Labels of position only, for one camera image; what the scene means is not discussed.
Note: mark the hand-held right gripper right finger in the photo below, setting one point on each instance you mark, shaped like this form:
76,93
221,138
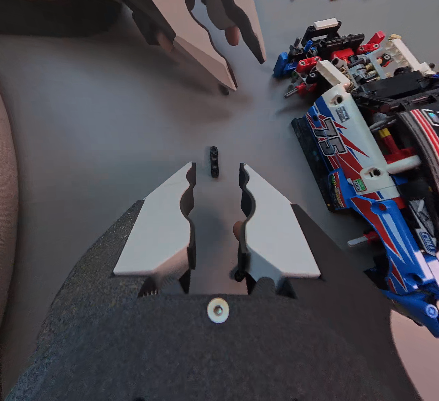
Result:
281,236

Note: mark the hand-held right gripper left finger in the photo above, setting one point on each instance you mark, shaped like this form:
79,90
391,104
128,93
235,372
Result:
154,236

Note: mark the black thin connector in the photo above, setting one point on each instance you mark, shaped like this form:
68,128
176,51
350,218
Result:
214,162

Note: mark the toy race car model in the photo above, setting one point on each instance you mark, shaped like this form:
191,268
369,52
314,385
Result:
360,167

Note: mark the grey desk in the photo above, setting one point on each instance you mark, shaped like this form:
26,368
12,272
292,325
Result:
103,116

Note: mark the person's left hand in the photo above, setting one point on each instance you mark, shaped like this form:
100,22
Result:
232,35

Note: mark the black round pad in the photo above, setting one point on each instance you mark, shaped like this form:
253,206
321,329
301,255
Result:
51,17

